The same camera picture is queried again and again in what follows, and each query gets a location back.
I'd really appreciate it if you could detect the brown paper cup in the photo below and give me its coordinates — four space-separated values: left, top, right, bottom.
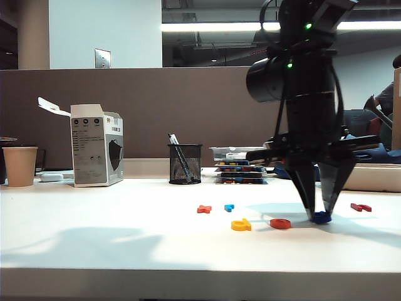
3 146 39 187

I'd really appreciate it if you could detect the letter magnet tray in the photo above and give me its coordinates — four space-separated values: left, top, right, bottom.
215 177 269 186
218 172 268 179
218 160 266 167
215 166 268 173

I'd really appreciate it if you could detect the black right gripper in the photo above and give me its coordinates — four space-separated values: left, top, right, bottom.
246 127 382 221

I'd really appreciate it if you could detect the clear plastic case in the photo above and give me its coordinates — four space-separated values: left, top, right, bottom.
209 145 268 162

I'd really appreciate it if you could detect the yellow letter d magnet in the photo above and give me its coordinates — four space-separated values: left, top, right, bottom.
231 218 253 232

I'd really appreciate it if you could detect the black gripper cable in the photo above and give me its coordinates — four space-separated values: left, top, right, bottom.
259 0 292 142

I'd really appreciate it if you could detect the black and white pen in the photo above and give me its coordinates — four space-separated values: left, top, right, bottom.
168 133 195 182

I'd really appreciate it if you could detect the grey angular tool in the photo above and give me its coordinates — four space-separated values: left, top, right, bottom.
363 95 394 130

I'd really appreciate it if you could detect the person in background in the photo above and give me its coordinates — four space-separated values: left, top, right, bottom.
375 55 401 117

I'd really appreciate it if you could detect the open face mask box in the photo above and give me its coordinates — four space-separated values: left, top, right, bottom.
38 97 125 188

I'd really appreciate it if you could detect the black mesh pen holder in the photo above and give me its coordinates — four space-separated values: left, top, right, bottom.
167 144 204 185

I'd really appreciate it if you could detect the metal wall plate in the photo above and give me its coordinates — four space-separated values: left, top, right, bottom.
95 48 112 69

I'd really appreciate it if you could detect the beige pulp food tray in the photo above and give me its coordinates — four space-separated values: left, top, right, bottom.
340 162 401 193

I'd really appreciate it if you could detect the brown desk partition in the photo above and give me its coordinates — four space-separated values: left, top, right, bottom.
0 65 336 172

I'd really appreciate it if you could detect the orange letter o magnet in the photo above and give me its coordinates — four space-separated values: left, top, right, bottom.
269 218 291 230

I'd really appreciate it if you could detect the dark blue letter magnet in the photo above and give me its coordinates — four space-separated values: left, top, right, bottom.
312 211 332 224

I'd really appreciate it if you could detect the cardboard box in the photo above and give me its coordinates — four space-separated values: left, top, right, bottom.
392 68 401 151

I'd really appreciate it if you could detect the small white case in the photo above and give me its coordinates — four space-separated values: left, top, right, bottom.
40 172 65 182

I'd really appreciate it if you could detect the ceiling light strip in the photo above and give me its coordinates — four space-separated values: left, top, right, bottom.
161 21 401 33

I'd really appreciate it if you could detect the black monitor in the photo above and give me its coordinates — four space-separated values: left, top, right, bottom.
343 109 377 138

